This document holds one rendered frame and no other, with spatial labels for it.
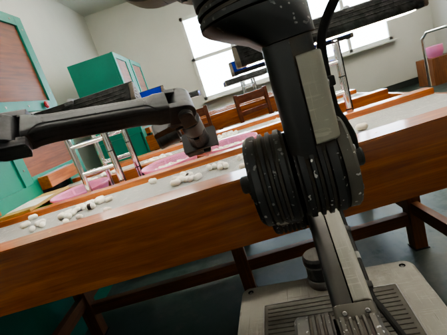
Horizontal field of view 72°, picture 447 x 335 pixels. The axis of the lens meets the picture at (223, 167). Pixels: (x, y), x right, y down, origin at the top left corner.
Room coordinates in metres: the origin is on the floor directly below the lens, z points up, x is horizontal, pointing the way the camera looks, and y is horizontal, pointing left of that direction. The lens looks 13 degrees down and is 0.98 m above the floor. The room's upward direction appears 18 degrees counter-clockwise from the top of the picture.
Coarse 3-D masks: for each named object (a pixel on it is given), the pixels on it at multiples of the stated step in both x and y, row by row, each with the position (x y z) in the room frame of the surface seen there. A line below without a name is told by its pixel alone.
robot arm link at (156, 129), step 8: (184, 112) 0.73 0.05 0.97; (184, 120) 0.74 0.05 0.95; (192, 120) 0.75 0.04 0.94; (152, 128) 0.80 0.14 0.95; (160, 128) 0.79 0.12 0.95; (168, 128) 0.78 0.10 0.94; (184, 128) 0.77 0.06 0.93; (160, 136) 0.79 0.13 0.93; (168, 136) 0.79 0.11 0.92; (176, 136) 0.80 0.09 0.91; (160, 144) 0.80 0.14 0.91; (168, 144) 0.80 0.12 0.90
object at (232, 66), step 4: (352, 32) 1.55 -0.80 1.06; (340, 36) 1.56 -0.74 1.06; (344, 36) 1.55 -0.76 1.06; (348, 36) 1.55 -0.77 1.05; (352, 36) 1.55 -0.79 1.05; (328, 40) 1.56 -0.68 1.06; (340, 40) 1.55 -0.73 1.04; (328, 44) 1.56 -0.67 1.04; (228, 64) 1.64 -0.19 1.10; (232, 64) 1.62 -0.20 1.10; (256, 64) 1.58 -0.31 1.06; (260, 64) 1.58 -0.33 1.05; (264, 64) 1.58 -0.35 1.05; (232, 68) 1.60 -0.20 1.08; (236, 68) 1.60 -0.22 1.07; (240, 68) 1.59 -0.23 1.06; (244, 68) 1.59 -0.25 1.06; (248, 68) 1.59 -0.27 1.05; (252, 68) 1.59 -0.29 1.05; (256, 68) 1.59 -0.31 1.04; (232, 72) 1.59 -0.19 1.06; (236, 72) 1.59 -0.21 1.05; (240, 72) 1.59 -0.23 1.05; (244, 72) 1.59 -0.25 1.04; (232, 76) 1.64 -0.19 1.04
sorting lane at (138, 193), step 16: (432, 96) 1.08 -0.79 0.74; (384, 112) 1.07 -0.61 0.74; (400, 112) 1.00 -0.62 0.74; (416, 112) 0.93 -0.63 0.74; (368, 128) 0.93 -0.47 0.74; (224, 160) 1.15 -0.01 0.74; (240, 160) 1.06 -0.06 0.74; (208, 176) 0.98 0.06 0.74; (128, 192) 1.14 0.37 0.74; (144, 192) 1.05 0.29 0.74; (160, 192) 0.98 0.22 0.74; (96, 208) 1.05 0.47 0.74; (112, 208) 0.98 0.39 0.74; (16, 224) 1.23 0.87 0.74; (32, 224) 1.13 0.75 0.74; (48, 224) 1.05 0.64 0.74; (0, 240) 1.04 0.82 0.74
